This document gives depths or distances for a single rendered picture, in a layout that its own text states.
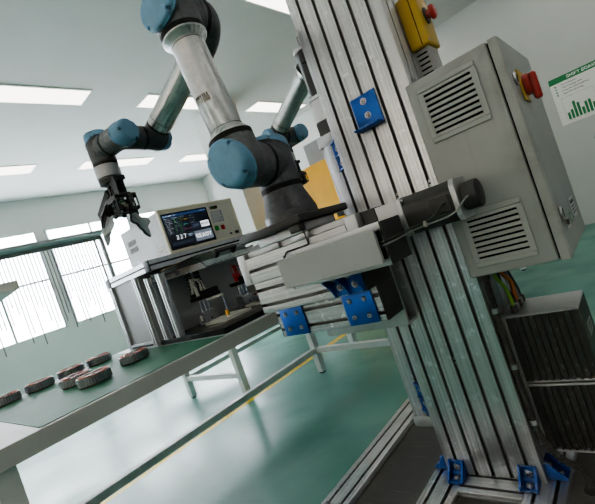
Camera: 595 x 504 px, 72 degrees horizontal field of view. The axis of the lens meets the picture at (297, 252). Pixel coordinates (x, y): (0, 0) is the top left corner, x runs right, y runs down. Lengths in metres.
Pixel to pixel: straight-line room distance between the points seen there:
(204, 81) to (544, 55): 5.78
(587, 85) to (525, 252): 5.54
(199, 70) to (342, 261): 0.58
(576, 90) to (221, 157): 5.78
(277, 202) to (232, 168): 0.17
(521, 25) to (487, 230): 5.79
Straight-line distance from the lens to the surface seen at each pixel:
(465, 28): 6.89
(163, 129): 1.41
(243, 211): 6.00
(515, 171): 0.97
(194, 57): 1.12
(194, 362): 1.43
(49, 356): 8.17
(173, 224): 1.95
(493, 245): 1.00
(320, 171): 5.64
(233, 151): 0.98
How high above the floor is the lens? 0.96
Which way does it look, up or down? 1 degrees down
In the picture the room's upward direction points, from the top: 19 degrees counter-clockwise
